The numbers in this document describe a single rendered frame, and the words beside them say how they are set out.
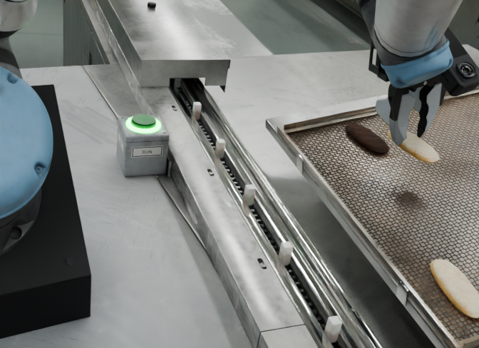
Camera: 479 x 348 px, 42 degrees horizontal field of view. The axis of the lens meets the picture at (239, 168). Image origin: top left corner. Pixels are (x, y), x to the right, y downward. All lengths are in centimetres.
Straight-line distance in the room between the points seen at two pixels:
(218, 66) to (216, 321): 61
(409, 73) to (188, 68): 61
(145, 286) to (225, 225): 14
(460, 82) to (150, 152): 48
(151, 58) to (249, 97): 25
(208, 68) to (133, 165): 32
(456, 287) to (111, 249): 45
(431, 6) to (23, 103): 33
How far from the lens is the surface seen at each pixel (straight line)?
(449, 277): 82
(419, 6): 52
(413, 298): 78
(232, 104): 130
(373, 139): 105
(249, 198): 95
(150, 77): 123
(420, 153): 94
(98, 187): 100
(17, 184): 52
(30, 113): 53
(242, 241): 85
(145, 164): 102
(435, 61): 73
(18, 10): 56
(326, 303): 80
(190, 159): 101
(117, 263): 86
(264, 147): 116
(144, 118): 102
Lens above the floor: 138
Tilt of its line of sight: 31 degrees down
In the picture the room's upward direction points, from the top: 9 degrees clockwise
